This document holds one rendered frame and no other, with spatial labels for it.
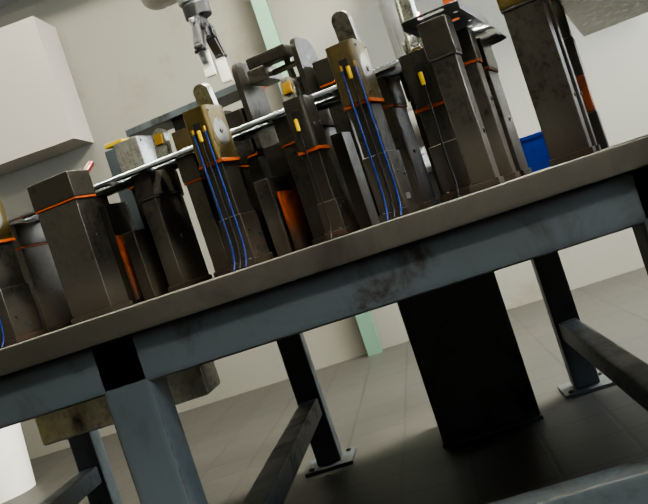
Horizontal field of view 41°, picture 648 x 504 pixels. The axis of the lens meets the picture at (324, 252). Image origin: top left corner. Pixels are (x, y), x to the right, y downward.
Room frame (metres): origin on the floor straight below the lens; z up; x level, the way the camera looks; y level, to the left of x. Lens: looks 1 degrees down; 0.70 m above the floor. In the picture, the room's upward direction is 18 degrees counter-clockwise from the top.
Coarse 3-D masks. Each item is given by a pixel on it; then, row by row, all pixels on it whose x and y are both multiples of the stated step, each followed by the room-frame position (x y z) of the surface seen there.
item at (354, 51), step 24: (336, 48) 1.63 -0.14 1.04; (360, 48) 1.65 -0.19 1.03; (336, 72) 1.63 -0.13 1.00; (360, 72) 1.62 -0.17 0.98; (360, 96) 1.62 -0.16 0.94; (360, 120) 1.64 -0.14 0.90; (384, 120) 1.68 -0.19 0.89; (360, 144) 1.64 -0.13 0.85; (384, 144) 1.63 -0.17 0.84; (384, 168) 1.63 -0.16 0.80; (384, 192) 1.63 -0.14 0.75; (408, 192) 1.66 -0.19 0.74; (384, 216) 1.63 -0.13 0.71
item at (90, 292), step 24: (48, 192) 1.95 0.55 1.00; (72, 192) 1.93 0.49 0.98; (48, 216) 1.97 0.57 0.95; (72, 216) 1.94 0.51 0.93; (96, 216) 1.98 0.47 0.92; (48, 240) 1.97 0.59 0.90; (72, 240) 1.95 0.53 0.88; (96, 240) 1.96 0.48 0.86; (72, 264) 1.96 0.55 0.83; (96, 264) 1.93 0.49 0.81; (72, 288) 1.97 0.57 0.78; (96, 288) 1.94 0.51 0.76; (120, 288) 1.98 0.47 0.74; (72, 312) 1.97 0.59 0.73; (96, 312) 1.94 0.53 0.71
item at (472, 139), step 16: (448, 16) 1.42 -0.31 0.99; (432, 32) 1.40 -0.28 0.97; (448, 32) 1.39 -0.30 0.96; (432, 48) 1.41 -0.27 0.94; (448, 48) 1.40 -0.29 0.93; (432, 64) 1.41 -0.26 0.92; (448, 64) 1.40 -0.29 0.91; (448, 80) 1.41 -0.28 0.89; (464, 80) 1.40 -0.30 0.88; (448, 96) 1.41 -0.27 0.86; (464, 96) 1.40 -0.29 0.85; (448, 112) 1.41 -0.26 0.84; (464, 112) 1.40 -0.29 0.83; (464, 128) 1.41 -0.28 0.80; (480, 128) 1.40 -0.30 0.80; (464, 144) 1.41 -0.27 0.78; (480, 144) 1.40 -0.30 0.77; (464, 160) 1.41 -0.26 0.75; (480, 160) 1.40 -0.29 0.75; (480, 176) 1.41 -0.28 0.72; (496, 176) 1.41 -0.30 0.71
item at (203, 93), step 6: (198, 84) 1.84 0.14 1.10; (204, 84) 1.84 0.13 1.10; (198, 90) 1.85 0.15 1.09; (204, 90) 1.84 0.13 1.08; (210, 90) 1.85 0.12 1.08; (198, 96) 1.85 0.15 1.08; (204, 96) 1.85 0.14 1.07; (210, 96) 1.84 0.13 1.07; (198, 102) 1.85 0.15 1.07; (204, 102) 1.85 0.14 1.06; (210, 102) 1.85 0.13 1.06; (216, 102) 1.86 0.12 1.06
